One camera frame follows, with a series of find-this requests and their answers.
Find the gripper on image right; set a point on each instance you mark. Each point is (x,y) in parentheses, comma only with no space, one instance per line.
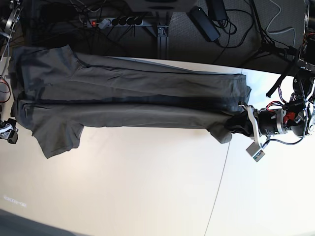
(257,123)

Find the dark grey T-shirt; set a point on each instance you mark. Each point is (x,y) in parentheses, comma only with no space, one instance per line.
(57,93)

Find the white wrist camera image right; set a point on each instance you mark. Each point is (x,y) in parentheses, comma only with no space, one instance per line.
(255,151)

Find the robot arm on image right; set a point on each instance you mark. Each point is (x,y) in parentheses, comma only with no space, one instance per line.
(300,108)

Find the black power strip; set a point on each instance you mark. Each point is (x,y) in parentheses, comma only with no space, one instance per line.
(103,23)

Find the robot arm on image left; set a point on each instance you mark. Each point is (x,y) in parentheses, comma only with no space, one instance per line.
(10,11)

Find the aluminium frame post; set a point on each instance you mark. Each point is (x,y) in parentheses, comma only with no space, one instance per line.
(162,42)

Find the black power adapter brick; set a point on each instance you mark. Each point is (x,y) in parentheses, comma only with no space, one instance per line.
(204,25)

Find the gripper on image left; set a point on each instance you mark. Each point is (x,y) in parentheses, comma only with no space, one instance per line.
(9,131)

